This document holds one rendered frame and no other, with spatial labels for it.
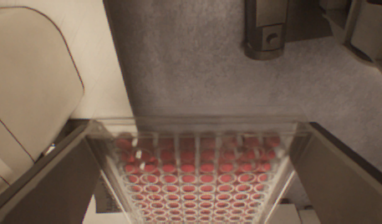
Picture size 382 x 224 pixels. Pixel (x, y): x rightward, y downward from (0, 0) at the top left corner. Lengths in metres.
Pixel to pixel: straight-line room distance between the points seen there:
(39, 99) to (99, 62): 0.13
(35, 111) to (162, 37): 0.92
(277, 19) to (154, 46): 0.64
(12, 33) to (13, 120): 0.12
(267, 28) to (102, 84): 0.74
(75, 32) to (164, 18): 0.78
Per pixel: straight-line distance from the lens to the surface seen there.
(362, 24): 0.63
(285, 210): 2.54
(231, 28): 1.17
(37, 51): 0.37
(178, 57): 1.21
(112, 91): 0.45
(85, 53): 0.42
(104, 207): 0.87
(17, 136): 0.33
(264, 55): 1.05
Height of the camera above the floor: 1.09
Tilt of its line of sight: 49 degrees down
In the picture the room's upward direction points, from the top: 179 degrees counter-clockwise
